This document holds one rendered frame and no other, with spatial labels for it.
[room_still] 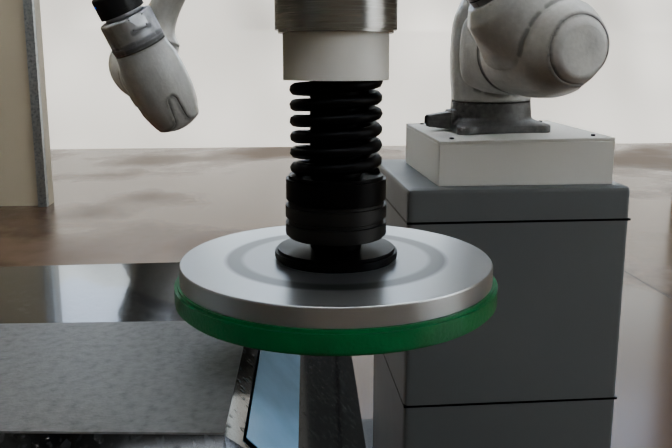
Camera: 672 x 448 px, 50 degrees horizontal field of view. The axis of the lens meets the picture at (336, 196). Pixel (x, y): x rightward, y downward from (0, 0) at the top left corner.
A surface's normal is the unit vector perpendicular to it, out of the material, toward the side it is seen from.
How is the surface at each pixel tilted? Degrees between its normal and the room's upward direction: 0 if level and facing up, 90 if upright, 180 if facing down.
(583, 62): 95
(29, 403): 0
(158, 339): 0
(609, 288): 90
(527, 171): 90
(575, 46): 96
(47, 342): 0
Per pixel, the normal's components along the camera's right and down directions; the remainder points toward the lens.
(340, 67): 0.11, 0.18
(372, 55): 0.65, 0.14
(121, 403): 0.00, -0.98
